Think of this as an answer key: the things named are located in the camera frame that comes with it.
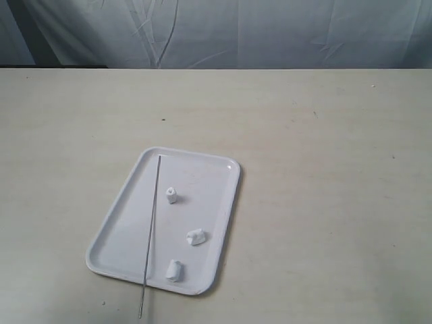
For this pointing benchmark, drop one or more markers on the white marshmallow piece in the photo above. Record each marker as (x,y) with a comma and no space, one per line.
(196,237)
(174,272)
(171,195)

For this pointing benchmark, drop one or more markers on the thin metal skewer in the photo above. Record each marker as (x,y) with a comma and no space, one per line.
(150,233)

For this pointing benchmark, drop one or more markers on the white rectangular plastic tray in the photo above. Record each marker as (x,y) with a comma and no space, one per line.
(206,186)

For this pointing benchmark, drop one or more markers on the white backdrop curtain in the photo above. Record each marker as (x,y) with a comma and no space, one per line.
(217,34)

